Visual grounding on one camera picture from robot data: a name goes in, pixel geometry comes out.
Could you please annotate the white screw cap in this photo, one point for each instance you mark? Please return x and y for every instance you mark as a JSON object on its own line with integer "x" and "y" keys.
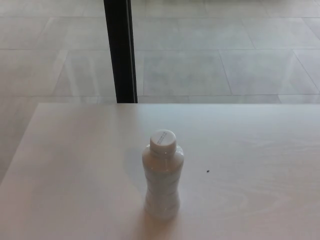
{"x": 163, "y": 141}

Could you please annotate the black vertical frame post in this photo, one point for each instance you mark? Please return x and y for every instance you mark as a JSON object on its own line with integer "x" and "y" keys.
{"x": 120, "y": 50}

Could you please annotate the white plastic bottle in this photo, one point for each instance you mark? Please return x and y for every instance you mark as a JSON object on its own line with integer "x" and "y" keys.
{"x": 162, "y": 180}

